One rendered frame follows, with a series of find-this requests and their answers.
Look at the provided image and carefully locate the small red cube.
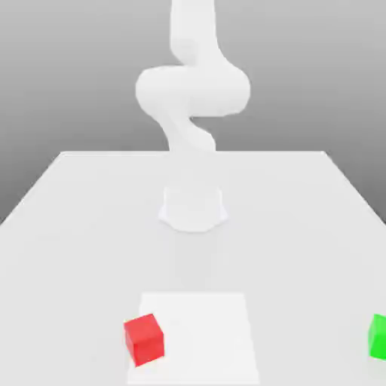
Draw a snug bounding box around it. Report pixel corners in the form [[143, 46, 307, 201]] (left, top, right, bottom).
[[123, 313, 165, 368]]

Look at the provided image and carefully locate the small green cube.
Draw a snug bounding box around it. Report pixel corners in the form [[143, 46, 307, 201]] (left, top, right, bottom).
[[367, 313, 386, 361]]

